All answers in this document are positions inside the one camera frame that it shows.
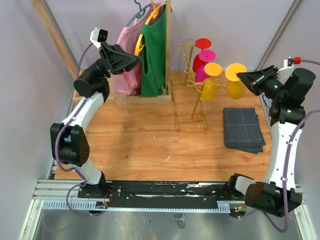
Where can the yellow clothes hanger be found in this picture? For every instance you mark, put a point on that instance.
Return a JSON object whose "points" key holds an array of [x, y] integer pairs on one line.
{"points": [[146, 29]]}

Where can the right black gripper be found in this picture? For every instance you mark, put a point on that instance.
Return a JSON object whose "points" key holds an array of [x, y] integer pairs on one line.
{"points": [[254, 80]]}

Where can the yellow wine glass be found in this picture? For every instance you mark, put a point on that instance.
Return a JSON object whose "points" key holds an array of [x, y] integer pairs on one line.
{"points": [[210, 88], [235, 89]]}

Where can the pink shirt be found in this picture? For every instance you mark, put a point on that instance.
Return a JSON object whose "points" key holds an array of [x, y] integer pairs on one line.
{"points": [[129, 81]]}

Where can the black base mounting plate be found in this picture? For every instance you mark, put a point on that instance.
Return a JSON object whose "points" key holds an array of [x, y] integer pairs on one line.
{"points": [[161, 195]]}

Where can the grey clothes hanger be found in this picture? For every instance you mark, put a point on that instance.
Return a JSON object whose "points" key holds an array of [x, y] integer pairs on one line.
{"points": [[141, 15]]}

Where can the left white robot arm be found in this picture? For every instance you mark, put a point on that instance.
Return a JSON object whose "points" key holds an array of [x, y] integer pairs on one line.
{"points": [[69, 144]]}

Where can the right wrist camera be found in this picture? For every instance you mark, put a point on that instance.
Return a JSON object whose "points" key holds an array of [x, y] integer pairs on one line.
{"points": [[287, 69]]}

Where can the grey checked cloth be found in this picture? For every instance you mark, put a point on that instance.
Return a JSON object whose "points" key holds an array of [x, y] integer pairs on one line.
{"points": [[241, 130]]}

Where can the magenta plastic wine glass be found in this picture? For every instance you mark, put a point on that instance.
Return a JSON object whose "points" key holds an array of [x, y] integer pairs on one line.
{"points": [[204, 57]]}

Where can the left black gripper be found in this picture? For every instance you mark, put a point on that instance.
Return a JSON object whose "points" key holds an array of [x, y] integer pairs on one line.
{"points": [[116, 59]]}

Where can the green vest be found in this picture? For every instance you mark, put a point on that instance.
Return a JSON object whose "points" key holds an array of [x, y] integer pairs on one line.
{"points": [[154, 59]]}

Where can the wooden clothes rack frame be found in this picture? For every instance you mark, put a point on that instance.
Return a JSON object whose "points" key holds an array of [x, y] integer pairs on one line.
{"points": [[47, 19]]}

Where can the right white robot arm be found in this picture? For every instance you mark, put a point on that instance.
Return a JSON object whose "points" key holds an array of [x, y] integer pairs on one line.
{"points": [[287, 87]]}

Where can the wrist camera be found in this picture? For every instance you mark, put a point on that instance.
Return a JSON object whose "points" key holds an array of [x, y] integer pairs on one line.
{"points": [[98, 36], [287, 69]]}

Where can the clear glass wine glass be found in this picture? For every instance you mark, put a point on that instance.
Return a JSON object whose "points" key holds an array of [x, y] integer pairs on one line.
{"points": [[122, 100]]}

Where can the teal plastic wine glass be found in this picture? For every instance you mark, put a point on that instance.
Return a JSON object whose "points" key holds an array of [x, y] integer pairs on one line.
{"points": [[67, 139]]}

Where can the gold wire wine glass rack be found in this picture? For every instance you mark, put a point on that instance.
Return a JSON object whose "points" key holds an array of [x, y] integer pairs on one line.
{"points": [[196, 122]]}

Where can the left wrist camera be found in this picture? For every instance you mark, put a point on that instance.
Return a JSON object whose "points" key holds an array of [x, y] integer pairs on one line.
{"points": [[98, 36]]}

